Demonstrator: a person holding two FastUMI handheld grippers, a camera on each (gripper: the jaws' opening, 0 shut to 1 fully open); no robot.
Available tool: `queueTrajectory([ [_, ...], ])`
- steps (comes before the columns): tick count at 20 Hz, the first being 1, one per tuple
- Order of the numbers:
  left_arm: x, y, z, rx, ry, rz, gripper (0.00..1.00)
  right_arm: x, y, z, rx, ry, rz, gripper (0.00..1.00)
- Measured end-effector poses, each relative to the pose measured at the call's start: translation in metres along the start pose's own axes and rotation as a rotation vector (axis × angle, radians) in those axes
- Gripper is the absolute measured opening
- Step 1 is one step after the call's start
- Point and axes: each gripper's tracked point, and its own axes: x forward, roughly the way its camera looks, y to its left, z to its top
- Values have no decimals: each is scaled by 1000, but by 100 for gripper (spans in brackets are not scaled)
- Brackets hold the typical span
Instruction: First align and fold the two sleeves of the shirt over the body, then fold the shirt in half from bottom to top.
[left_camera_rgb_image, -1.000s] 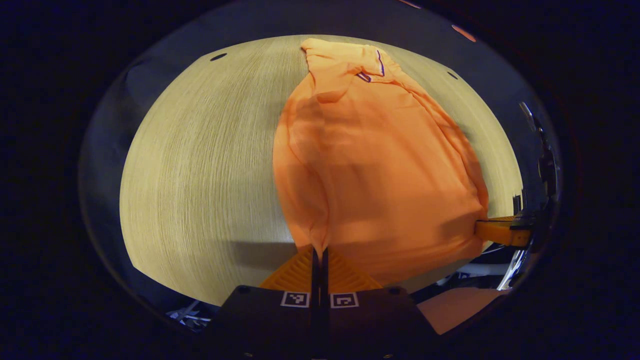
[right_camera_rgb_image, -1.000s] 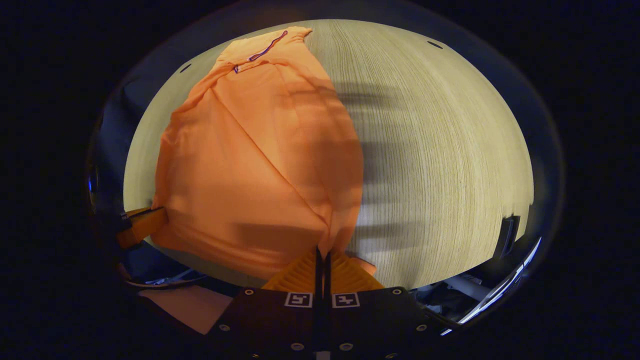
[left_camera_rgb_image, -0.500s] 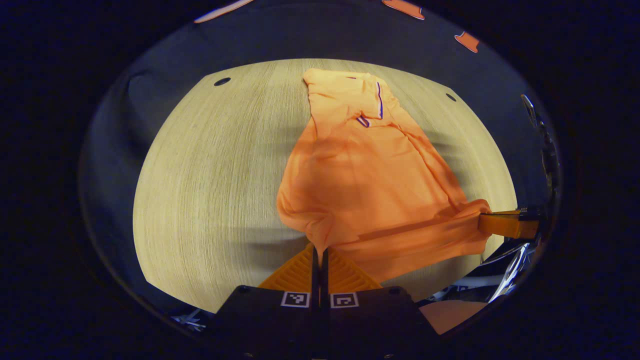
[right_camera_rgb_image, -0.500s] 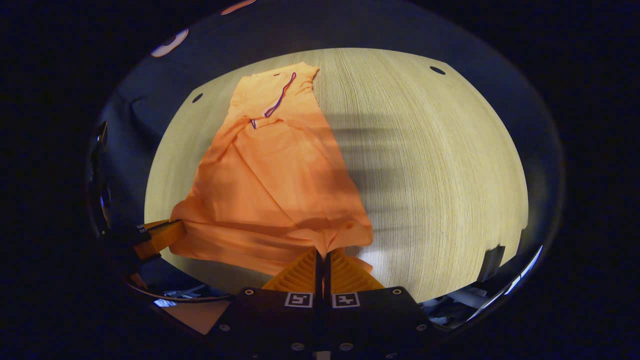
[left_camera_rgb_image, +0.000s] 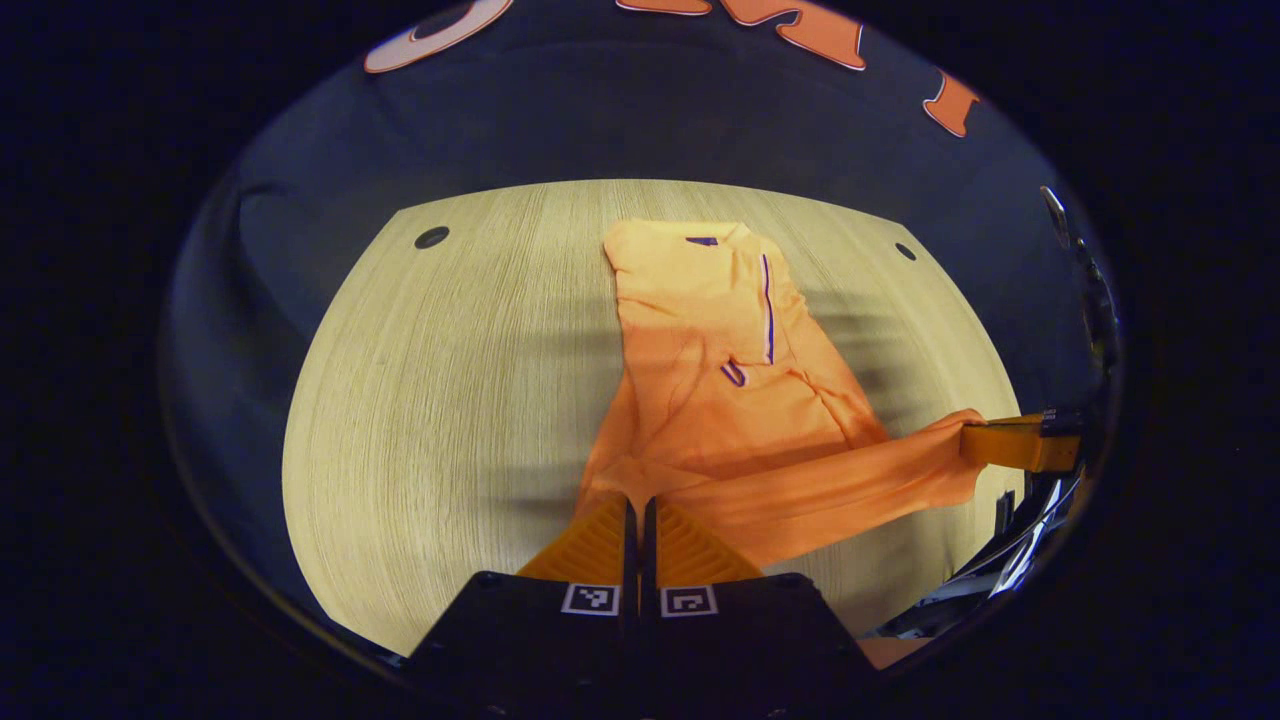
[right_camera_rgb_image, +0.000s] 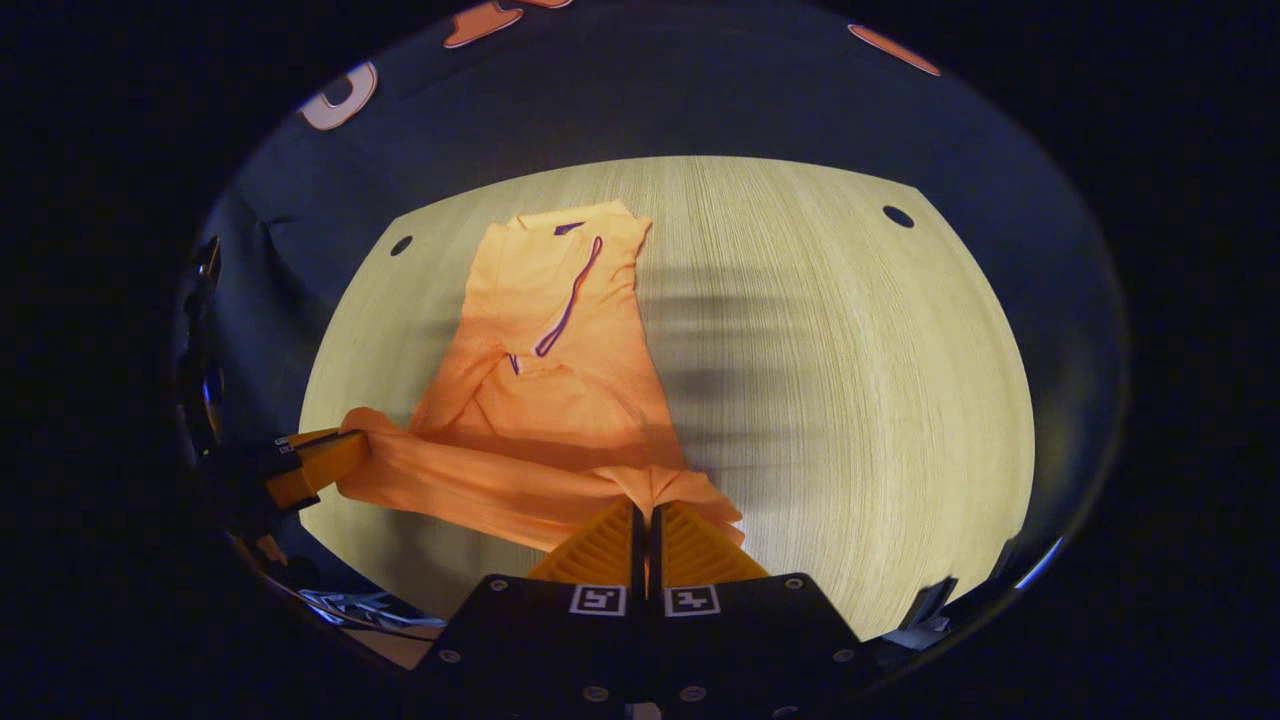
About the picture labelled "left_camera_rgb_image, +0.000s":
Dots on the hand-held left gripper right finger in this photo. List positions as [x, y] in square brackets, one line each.
[730, 640]

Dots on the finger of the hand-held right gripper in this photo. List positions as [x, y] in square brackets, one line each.
[1010, 446]

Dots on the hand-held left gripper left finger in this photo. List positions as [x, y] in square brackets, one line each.
[560, 640]

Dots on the orange T-shirt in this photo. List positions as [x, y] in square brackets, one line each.
[740, 420]

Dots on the dark object with white edges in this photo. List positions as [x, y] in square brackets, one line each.
[1000, 570]

